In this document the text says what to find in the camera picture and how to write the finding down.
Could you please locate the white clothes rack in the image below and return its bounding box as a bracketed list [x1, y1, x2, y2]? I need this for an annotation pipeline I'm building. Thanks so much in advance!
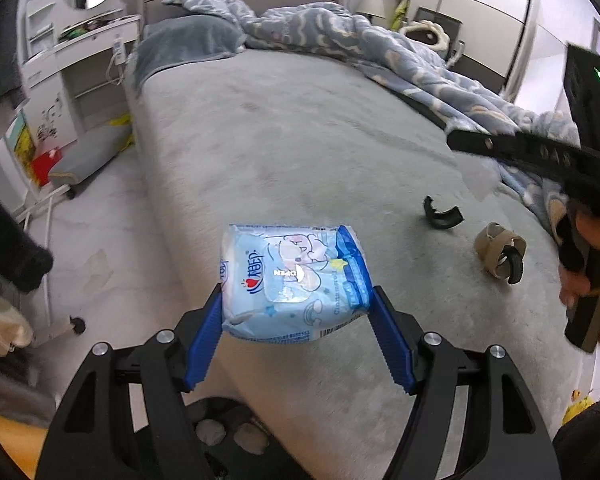
[22, 187, 87, 347]

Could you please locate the blue patterned blanket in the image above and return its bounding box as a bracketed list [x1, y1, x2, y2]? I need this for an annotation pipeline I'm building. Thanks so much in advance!
[162, 0, 588, 241]

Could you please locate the blue wet wipes packet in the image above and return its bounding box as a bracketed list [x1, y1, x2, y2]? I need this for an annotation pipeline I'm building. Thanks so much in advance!
[219, 223, 372, 345]

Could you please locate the black chair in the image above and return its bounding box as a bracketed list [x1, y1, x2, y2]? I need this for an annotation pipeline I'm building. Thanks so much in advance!
[412, 6, 463, 61]

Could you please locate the yellow box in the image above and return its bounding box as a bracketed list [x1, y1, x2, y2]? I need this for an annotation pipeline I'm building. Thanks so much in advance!
[5, 112, 35, 167]

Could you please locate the beige bedside lamp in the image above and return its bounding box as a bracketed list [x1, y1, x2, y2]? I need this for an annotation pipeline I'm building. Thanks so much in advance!
[355, 0, 386, 23]

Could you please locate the broken black plastic ring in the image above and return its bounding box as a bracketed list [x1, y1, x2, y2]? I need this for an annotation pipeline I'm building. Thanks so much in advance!
[422, 195, 465, 231]

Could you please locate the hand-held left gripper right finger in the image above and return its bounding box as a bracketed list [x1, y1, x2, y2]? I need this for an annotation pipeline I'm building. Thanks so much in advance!
[369, 285, 563, 480]

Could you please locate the white door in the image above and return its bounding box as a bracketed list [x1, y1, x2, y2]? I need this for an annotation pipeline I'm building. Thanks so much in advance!
[510, 25, 568, 111]

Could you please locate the white cloth ball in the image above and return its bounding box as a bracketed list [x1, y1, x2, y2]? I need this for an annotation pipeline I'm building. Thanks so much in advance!
[232, 422, 270, 453]
[196, 419, 227, 445]

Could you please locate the dark plastic waste bin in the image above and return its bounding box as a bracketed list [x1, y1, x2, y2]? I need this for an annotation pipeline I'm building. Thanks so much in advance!
[180, 396, 311, 480]

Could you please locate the yellow plastic bag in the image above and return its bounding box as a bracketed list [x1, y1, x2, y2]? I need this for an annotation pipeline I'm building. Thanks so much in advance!
[107, 114, 133, 151]

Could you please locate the white and black wardrobe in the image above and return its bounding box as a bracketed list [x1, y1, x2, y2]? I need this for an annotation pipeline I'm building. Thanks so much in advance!
[380, 0, 538, 101]

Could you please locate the white dressing table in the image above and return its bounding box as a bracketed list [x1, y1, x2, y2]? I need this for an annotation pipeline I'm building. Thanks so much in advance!
[22, 0, 143, 131]

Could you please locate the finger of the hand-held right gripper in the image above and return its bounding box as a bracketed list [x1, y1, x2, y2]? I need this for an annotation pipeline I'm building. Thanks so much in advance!
[446, 127, 583, 183]

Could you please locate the brown cardboard tape roll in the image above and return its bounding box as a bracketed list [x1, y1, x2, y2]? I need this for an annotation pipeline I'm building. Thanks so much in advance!
[474, 222, 527, 285]

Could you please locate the black hanging garment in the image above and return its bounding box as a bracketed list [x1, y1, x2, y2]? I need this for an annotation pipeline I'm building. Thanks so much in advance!
[0, 175, 55, 293]

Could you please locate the yellow toy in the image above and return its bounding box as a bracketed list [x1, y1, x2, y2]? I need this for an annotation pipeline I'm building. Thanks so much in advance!
[565, 390, 593, 423]

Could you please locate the orange cloth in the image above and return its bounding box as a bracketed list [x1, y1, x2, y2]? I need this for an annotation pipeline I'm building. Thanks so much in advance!
[0, 410, 48, 463]

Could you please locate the red bag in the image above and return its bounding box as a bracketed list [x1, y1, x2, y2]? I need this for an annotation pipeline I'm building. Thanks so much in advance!
[30, 149, 63, 186]

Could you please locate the grey bed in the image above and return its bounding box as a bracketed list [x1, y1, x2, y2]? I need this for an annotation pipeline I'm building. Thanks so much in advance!
[125, 0, 596, 441]

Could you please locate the grey floor cushion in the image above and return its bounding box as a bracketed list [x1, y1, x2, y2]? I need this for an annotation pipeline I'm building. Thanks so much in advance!
[47, 122, 133, 191]

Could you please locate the grey-blue pillow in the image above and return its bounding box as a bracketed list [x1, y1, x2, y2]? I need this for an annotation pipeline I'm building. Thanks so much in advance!
[134, 15, 247, 96]

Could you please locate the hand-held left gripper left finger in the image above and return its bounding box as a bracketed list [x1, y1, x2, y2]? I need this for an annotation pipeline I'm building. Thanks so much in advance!
[35, 282, 223, 480]

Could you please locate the cream pet bed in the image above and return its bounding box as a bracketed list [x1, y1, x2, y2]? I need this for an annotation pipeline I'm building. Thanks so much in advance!
[397, 19, 453, 58]

